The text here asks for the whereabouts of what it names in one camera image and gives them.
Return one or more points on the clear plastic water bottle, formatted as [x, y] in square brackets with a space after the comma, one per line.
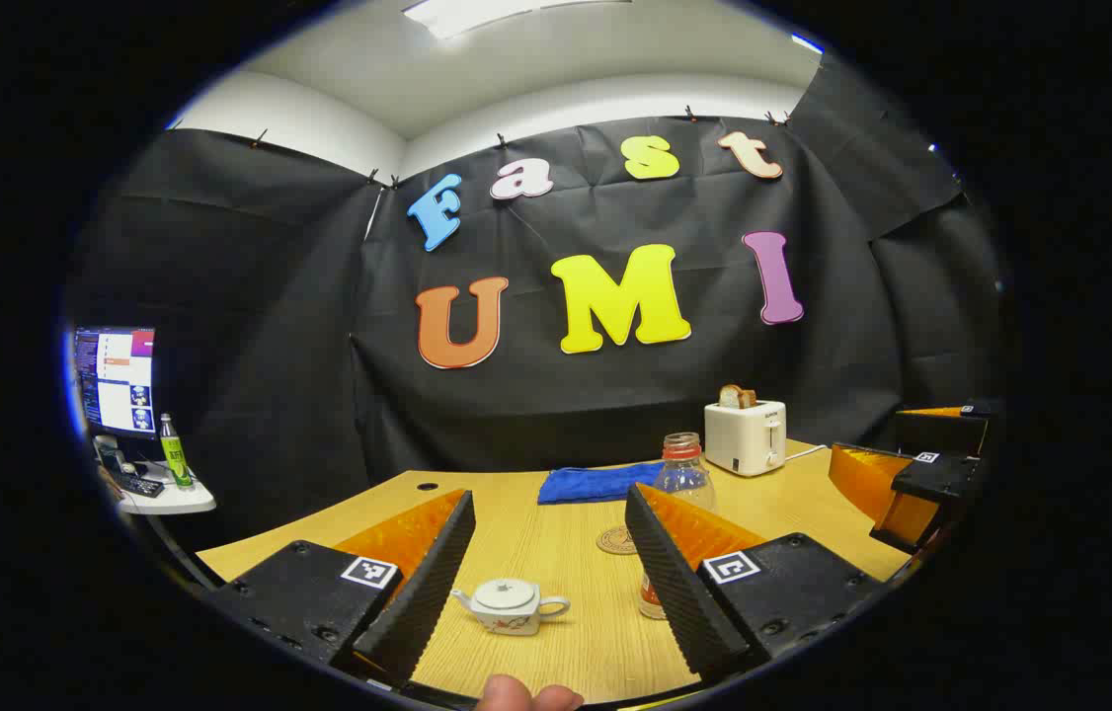
[684, 476]

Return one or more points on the black keyboard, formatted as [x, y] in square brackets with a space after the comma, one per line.
[139, 485]

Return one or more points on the round wooden coaster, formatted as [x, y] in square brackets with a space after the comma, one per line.
[614, 541]

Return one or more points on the green drink bottle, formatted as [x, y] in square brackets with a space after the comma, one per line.
[176, 459]

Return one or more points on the bread slice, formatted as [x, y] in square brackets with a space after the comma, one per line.
[736, 397]

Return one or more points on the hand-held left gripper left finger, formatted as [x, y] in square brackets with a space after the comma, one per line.
[428, 583]

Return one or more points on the computer monitor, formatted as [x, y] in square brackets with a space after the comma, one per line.
[117, 380]

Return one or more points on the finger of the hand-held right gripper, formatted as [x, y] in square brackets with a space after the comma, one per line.
[936, 479]
[941, 433]

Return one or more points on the white side table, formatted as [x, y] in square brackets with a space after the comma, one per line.
[181, 501]

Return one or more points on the ceiling light panel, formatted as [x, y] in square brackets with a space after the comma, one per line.
[477, 12]

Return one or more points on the white toaster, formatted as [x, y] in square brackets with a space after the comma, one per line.
[744, 439]

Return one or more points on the black backdrop cloth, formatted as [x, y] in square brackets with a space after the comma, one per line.
[319, 296]

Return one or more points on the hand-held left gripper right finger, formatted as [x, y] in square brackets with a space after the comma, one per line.
[675, 583]

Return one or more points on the white teacup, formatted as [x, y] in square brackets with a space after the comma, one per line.
[507, 623]

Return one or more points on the blue towel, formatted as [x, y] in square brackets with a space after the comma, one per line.
[595, 484]

